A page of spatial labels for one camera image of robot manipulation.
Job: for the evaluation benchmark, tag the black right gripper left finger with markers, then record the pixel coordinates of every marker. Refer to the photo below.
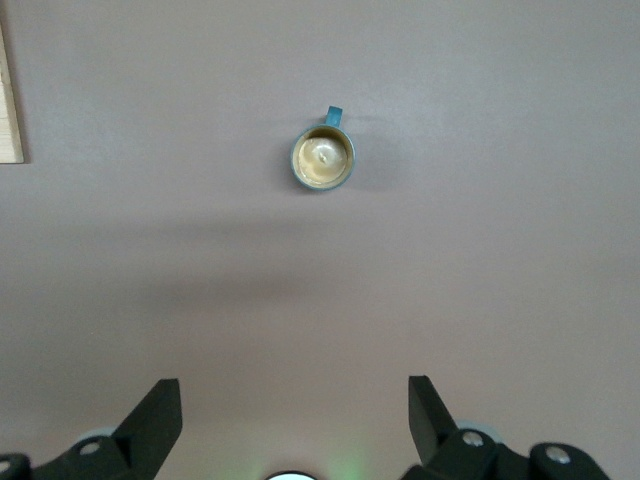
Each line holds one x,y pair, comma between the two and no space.
150,425

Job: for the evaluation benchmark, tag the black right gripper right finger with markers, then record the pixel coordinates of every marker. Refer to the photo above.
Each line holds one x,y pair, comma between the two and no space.
425,420

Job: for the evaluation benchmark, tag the teal ceramic mug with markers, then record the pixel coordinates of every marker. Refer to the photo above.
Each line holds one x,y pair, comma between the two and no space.
322,160

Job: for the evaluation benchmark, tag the brown table cover mat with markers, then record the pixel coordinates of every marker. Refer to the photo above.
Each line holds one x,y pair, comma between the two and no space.
320,300

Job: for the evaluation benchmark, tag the bamboo cutting board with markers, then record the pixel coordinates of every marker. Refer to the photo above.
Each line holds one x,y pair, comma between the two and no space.
7,100

